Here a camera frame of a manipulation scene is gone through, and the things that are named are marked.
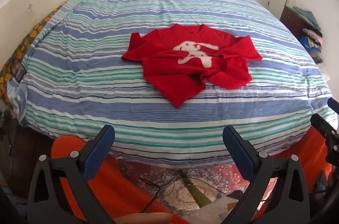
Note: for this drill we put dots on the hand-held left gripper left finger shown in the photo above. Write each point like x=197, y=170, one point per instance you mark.
x=98, y=155

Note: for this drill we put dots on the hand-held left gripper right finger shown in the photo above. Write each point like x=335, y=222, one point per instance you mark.
x=238, y=155

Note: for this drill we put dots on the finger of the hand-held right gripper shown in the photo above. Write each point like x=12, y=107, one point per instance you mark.
x=333, y=104
x=321, y=123

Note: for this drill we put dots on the red sweater with white dog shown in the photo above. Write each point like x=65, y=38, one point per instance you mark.
x=164, y=67

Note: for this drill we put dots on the pile of folded clothes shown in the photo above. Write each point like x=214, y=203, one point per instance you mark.
x=311, y=36

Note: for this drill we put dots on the orange knitted rug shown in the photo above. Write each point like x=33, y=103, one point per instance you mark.
x=116, y=187

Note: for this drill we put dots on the patterned floor rug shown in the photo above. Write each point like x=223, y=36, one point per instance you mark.
x=132, y=168

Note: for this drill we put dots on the green flat object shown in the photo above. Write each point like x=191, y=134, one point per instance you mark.
x=198, y=195

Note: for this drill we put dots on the white paper sheets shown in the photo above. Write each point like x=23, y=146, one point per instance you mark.
x=219, y=209

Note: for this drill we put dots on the blue green striped blanket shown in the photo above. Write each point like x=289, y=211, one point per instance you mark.
x=79, y=97

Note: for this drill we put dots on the dark wooden cabinet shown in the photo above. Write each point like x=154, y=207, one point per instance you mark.
x=291, y=20

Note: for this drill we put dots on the orange floral bedsheet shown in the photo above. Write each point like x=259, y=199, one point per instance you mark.
x=29, y=38

